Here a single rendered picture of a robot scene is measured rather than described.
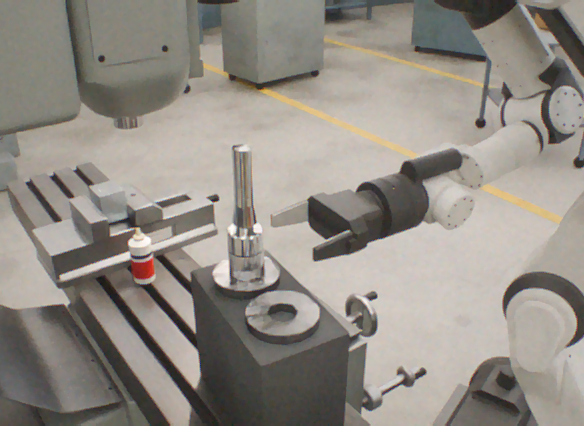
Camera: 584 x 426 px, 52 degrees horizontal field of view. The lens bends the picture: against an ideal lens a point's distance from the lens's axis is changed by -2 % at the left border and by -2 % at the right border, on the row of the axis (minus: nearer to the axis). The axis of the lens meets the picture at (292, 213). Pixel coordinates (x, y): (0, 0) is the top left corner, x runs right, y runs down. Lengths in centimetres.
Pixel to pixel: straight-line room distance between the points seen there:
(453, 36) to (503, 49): 593
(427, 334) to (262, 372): 193
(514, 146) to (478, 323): 173
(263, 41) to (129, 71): 462
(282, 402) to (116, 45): 51
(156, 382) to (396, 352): 163
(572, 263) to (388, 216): 32
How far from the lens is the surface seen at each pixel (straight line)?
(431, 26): 706
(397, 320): 264
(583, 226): 101
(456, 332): 262
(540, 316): 104
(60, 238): 123
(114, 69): 87
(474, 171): 100
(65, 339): 118
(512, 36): 105
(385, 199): 87
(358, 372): 141
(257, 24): 541
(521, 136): 105
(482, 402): 148
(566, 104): 107
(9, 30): 80
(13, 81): 81
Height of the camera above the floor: 161
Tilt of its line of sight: 28 degrees down
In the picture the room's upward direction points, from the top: straight up
